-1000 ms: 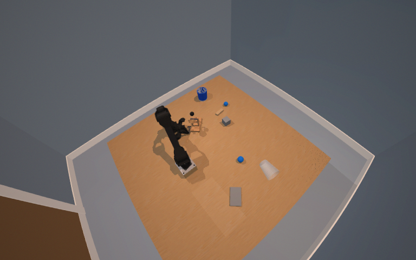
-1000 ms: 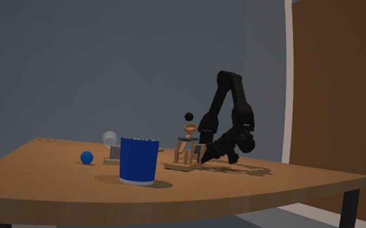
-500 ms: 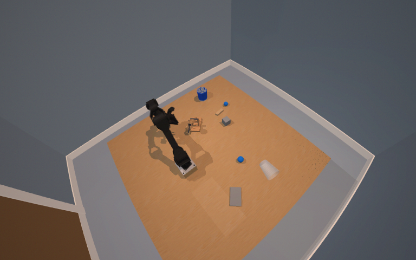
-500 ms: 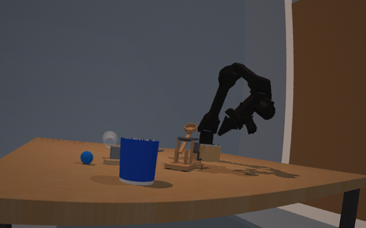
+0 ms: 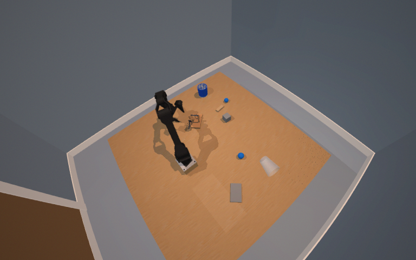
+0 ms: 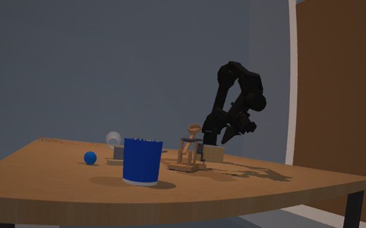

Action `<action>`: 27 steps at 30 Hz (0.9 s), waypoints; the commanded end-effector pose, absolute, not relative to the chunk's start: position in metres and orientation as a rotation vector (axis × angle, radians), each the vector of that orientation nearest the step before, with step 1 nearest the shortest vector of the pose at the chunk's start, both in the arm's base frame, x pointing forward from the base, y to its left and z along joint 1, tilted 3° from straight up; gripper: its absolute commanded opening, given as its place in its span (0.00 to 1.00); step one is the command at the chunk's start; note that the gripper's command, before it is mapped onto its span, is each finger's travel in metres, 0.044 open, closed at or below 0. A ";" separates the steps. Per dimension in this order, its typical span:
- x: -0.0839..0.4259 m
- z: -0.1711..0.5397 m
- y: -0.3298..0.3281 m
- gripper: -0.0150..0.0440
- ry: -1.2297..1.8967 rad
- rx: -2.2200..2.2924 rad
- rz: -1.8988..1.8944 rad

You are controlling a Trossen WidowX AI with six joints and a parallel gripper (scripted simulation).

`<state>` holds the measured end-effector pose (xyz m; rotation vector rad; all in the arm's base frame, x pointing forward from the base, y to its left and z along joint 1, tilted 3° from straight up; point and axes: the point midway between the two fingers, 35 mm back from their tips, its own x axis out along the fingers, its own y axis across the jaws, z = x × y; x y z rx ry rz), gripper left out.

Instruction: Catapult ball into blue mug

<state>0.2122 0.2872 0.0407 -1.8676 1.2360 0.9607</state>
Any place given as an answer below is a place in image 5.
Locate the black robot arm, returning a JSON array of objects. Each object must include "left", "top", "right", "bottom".
[{"left": 154, "top": 90, "right": 192, "bottom": 167}]

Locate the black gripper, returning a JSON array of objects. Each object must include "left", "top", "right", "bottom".
[{"left": 170, "top": 100, "right": 184, "bottom": 122}]

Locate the blue mug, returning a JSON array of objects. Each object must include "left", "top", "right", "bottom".
[{"left": 197, "top": 83, "right": 207, "bottom": 98}]

